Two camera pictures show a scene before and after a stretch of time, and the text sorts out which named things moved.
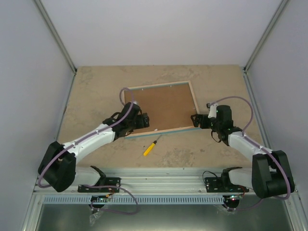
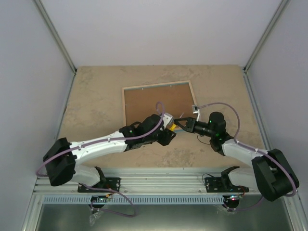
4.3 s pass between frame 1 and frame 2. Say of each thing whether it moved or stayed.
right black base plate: stayed
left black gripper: moved
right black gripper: moved
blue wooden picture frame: stayed
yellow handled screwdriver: moved
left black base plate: stayed
